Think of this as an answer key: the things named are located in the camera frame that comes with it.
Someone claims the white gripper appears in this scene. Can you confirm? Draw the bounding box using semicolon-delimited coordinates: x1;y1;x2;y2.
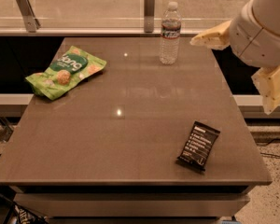
189;0;280;115

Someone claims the black floor cable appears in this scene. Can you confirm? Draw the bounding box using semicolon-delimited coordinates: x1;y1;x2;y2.
255;137;280;161

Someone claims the clear plastic water bottle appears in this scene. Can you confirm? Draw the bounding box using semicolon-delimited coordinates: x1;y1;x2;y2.
160;2;181;64

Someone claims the metal railing bracket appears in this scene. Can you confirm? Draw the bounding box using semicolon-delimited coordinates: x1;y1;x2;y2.
16;0;41;33
144;0;155;33

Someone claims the left metal railing bracket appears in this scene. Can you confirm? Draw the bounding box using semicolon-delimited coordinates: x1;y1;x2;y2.
16;0;41;33

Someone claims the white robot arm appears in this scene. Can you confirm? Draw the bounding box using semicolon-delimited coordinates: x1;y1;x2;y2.
190;0;280;114

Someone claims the black rxbar chocolate wrapper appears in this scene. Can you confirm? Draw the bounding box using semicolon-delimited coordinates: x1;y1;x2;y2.
177;121;220;172

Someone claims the dark snack bag under table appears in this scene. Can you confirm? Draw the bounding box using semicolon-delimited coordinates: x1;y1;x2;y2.
4;204;49;224

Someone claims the green rice chip bag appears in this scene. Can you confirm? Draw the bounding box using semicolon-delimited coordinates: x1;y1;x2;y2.
25;46;106;101

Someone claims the middle metal railing bracket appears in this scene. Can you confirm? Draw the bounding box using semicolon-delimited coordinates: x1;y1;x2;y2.
144;0;155;33

